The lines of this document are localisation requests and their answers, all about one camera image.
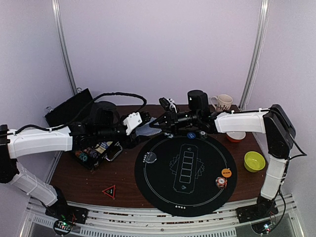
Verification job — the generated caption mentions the deck of blue cards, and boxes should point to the deck of blue cards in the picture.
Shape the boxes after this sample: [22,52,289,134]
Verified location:
[135,118,161,136]

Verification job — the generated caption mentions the blue small blind button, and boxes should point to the blue small blind button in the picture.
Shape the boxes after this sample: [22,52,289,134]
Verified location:
[187,132,196,139]

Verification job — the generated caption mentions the clear acrylic dealer button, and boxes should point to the clear acrylic dealer button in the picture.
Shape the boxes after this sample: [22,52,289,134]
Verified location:
[144,152,157,163]

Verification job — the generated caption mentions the orange big blind button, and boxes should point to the orange big blind button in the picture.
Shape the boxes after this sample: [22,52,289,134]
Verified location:
[221,168,232,178]

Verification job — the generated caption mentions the orange poker chip stack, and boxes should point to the orange poker chip stack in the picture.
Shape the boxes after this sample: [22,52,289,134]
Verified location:
[215,177,227,188]

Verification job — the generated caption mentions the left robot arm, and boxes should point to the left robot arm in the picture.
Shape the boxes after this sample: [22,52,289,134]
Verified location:
[0,112,143,219]

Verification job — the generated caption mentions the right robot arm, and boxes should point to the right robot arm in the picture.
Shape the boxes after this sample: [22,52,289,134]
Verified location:
[150,90,296,218]

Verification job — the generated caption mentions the patterned ceramic mug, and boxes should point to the patterned ceramic mug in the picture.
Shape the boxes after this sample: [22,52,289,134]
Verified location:
[210,94,233,112]

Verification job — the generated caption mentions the black poker chip case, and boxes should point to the black poker chip case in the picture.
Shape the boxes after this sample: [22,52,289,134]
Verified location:
[44,89,123,172]

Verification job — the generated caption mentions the poker chip rows in case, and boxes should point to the poker chip rows in case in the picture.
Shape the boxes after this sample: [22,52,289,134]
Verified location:
[75,141,113,162]

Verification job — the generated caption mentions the orange white bowl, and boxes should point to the orange white bowl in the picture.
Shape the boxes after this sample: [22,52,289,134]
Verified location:
[226,132,246,143]

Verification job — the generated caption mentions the red black triangular token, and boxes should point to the red black triangular token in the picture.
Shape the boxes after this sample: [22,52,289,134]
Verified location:
[102,185,116,199]

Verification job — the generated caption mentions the round black poker mat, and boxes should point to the round black poker mat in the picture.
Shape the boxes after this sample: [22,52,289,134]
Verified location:
[134,132,237,217]

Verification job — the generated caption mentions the yellow green bowl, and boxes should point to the yellow green bowl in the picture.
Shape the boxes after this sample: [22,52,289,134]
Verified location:
[244,151,266,173]

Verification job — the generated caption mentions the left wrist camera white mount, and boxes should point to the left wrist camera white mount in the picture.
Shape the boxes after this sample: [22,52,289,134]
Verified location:
[122,111,151,135]

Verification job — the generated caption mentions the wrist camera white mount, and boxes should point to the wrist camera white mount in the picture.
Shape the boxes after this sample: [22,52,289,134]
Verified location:
[122,111,151,135]
[159,97,178,113]

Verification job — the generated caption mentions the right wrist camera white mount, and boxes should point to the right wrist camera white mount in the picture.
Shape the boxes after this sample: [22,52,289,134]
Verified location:
[159,97,178,113]

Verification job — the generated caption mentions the aluminium front rail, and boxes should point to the aluminium front rail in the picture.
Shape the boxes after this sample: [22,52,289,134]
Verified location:
[21,194,297,237]

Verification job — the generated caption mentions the right aluminium post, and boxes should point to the right aluminium post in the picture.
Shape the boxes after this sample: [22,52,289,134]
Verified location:
[239,0,270,111]

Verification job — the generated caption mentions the aluminium post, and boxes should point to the aluminium post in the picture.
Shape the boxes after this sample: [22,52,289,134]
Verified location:
[51,0,77,95]
[239,0,270,111]

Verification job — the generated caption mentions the left aluminium post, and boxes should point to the left aluminium post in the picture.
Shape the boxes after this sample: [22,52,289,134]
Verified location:
[51,0,77,95]

